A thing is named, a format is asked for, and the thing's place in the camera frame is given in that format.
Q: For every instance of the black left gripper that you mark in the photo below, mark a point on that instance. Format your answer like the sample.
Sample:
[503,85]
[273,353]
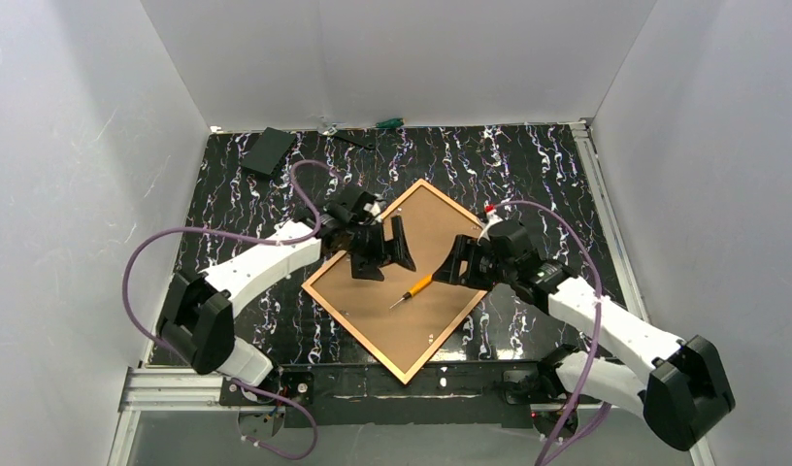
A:
[373,242]

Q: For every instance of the aluminium rail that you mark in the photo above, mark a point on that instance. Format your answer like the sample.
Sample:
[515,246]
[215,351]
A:
[164,386]
[633,299]

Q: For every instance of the aluminium rail right side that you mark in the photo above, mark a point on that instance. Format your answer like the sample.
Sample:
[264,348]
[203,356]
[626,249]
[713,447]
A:
[633,299]

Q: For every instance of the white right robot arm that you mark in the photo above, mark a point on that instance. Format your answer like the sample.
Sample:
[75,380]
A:
[678,387]

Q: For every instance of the aluminium rail front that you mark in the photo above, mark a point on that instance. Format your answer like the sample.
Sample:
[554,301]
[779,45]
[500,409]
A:
[164,386]

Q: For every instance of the silver metal clip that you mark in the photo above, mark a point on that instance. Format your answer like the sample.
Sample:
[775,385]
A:
[326,127]

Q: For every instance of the orange screwdriver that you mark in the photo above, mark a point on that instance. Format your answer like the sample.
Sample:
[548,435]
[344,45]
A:
[414,290]

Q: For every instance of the black flat tool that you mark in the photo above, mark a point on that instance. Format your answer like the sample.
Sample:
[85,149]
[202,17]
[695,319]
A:
[361,142]

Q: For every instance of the orange wooden picture frame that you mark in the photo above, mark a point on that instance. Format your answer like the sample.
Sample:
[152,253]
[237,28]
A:
[403,335]

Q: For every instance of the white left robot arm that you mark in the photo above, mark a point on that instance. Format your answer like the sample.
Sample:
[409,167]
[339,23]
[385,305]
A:
[198,316]

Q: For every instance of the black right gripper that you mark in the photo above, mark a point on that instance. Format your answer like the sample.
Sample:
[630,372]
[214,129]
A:
[469,260]

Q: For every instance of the black rectangular box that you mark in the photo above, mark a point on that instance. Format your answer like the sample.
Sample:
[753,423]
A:
[265,157]

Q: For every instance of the green handled screwdriver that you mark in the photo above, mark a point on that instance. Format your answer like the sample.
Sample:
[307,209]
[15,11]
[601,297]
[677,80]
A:
[390,123]

